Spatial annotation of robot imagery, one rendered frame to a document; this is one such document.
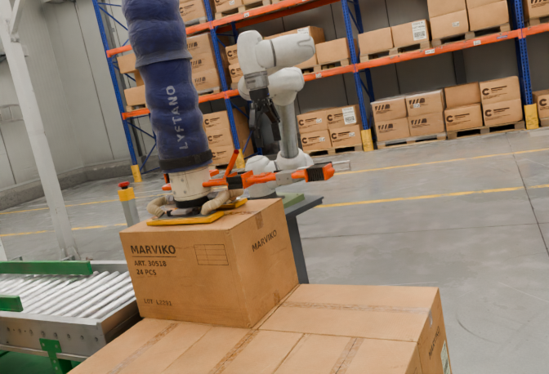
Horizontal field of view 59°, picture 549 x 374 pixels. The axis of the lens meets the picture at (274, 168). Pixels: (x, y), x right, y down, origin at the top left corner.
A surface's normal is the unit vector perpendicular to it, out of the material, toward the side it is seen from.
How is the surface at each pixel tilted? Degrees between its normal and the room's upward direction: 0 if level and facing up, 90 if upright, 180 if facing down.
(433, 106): 89
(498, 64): 90
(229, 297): 90
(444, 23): 86
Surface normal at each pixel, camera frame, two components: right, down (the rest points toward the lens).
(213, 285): -0.49, 0.23
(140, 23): -0.37, -0.07
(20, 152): 0.91, -0.12
